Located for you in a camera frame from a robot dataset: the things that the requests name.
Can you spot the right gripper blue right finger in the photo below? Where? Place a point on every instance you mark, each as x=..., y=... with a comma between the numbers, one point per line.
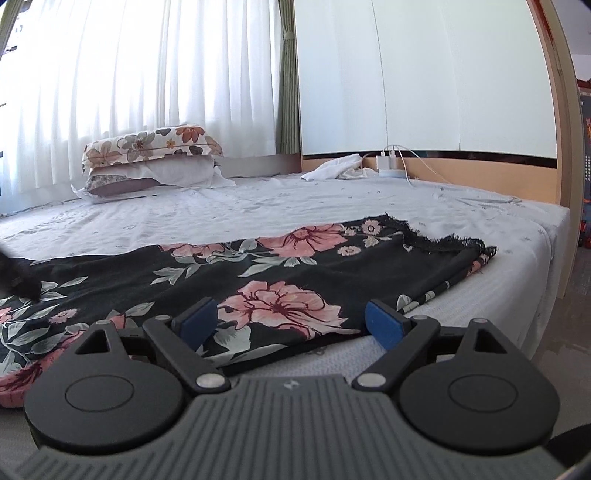
x=407, y=342

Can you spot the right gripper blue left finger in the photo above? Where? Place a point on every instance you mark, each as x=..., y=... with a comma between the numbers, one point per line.
x=176, y=342

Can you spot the black floral pants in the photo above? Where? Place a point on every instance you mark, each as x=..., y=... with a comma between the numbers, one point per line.
x=275, y=297

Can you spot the grey patterned bed sheet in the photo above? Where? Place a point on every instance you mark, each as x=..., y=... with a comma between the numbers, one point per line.
x=516, y=291

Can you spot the white charger power strip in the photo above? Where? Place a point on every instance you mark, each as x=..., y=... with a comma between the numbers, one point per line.
x=390, y=164

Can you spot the white purple pillow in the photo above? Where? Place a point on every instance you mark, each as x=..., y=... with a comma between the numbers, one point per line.
x=176, y=171

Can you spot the white cloth by headboard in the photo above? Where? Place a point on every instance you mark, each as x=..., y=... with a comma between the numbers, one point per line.
x=342, y=168

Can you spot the floral pillow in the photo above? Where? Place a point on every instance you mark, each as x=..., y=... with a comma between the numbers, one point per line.
x=144, y=146

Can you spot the wooden bed headboard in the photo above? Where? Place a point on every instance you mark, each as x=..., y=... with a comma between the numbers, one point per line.
x=557, y=180

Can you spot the green drape curtain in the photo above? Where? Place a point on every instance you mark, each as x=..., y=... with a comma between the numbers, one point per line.
x=288, y=137

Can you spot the white wardrobe panel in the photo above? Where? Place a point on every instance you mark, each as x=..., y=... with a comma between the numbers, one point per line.
x=428, y=75

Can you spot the white sheer curtain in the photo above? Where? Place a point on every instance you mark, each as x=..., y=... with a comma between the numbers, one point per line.
x=88, y=70

